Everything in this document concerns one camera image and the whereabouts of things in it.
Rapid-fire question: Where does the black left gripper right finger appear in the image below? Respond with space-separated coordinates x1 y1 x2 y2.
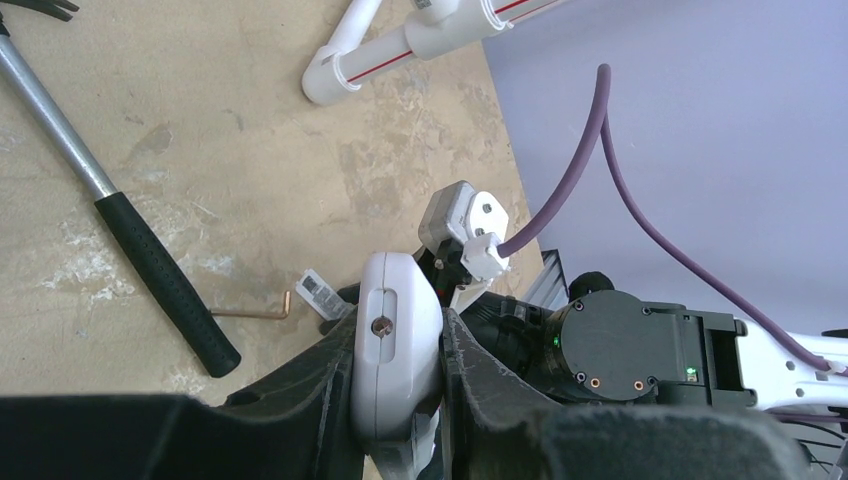
441 309 809 479

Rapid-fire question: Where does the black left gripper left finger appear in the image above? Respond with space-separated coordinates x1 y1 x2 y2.
1 317 364 479

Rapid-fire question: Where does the white remote battery cover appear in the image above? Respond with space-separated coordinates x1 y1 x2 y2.
295 269 355 321

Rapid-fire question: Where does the white air conditioner remote control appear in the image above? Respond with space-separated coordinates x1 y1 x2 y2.
350 252 443 479

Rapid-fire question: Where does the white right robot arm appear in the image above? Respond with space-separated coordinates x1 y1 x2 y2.
461 272 847 425

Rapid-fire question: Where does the bronze hex key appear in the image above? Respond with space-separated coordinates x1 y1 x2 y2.
209 290 291 321

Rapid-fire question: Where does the claw hammer black handle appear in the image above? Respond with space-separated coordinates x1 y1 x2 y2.
1 24 242 378

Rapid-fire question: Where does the white pvc pipe frame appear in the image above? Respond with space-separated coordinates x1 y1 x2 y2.
301 0 556 106

